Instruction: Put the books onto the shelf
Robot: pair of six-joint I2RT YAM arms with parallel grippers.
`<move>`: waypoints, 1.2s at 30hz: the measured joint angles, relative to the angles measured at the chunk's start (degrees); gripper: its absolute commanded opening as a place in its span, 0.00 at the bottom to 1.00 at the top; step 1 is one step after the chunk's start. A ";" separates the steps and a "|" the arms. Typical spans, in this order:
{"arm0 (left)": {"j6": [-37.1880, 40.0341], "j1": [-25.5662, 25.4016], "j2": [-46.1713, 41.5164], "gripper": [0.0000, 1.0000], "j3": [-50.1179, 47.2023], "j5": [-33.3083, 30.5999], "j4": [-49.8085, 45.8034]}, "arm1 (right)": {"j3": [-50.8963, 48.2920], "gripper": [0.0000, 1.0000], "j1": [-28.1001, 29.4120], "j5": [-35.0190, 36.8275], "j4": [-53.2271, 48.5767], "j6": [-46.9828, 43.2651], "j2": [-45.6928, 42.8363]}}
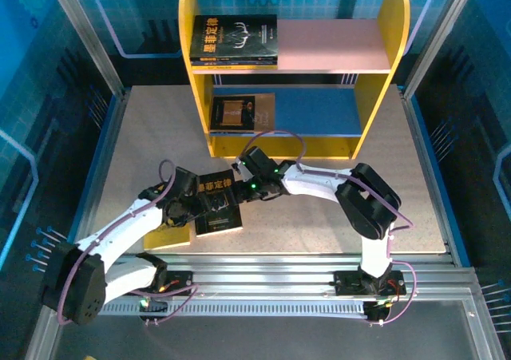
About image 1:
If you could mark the black book with antlers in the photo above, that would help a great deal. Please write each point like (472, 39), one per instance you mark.
(235, 36)
(219, 224)

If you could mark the brown gold book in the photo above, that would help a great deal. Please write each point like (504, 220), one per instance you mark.
(259, 112)

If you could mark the dark book with man portrait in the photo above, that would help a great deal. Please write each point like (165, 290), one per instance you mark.
(223, 64)

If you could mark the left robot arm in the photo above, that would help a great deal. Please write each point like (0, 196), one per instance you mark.
(127, 224)

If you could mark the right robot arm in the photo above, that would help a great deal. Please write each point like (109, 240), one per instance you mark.
(315, 180)

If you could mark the black connector box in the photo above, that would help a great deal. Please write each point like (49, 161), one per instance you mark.
(153, 306)
(377, 310)

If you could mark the book with yellow spine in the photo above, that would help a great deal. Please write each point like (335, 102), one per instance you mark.
(239, 68)

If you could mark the yellow bookshelf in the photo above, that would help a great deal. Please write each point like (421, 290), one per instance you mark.
(393, 24)

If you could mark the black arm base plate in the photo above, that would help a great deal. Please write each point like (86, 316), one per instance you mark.
(347, 282)
(179, 282)

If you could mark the aluminium frame rails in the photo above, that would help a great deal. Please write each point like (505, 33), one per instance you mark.
(259, 280)

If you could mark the aluminium frame post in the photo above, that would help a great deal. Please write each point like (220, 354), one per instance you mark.
(439, 36)
(89, 36)

